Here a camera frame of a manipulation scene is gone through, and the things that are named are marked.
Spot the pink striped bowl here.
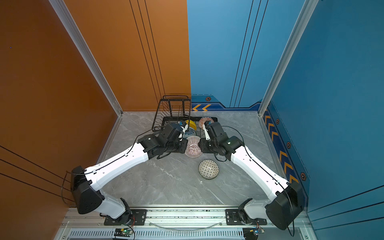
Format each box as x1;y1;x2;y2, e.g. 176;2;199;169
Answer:
185;136;203;158

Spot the brown patterned bowl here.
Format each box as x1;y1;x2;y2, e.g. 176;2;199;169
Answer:
198;160;219;180

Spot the yellow bowl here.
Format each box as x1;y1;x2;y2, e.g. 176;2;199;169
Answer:
186;120;197;131

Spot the orange patterned bowl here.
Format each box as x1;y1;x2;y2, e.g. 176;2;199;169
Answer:
199;117;215;129

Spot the blue floral bowl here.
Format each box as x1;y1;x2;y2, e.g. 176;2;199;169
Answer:
183;128;196;139

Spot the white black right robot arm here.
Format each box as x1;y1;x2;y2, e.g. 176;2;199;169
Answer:
199;122;305;230

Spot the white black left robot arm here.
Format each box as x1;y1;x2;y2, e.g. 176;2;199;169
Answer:
70;121;189;225

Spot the right green circuit board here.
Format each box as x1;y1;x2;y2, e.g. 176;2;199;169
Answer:
243;228;265;240

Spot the green circuit board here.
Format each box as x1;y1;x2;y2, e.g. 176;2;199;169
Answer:
114;228;135;240
243;228;265;240

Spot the left green circuit board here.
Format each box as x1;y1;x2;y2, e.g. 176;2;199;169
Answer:
114;228;135;240

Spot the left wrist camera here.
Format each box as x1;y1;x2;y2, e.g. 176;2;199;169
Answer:
179;124;189;139

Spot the black wire dish rack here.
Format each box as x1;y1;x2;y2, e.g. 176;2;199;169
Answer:
152;95;205;138

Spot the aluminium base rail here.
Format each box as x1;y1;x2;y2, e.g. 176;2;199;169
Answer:
55;206;317;240

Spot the aluminium right corner post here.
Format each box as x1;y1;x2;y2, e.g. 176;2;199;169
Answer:
258;0;319;117

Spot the aluminium corner post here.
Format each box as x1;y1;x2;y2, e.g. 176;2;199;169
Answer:
49;0;124;117
258;0;319;117

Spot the aluminium left corner post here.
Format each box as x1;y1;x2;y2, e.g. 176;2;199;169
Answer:
49;0;124;117

